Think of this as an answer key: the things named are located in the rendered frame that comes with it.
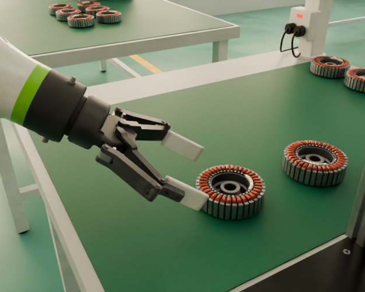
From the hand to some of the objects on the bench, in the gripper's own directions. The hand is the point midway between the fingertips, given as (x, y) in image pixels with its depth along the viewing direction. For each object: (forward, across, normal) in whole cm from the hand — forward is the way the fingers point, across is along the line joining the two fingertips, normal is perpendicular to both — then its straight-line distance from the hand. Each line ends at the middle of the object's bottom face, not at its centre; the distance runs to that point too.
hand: (195, 173), depth 62 cm
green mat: (+18, -25, +4) cm, 31 cm away
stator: (+8, 0, -2) cm, 8 cm away
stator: (+22, -9, +6) cm, 24 cm away
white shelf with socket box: (+33, -65, +13) cm, 74 cm away
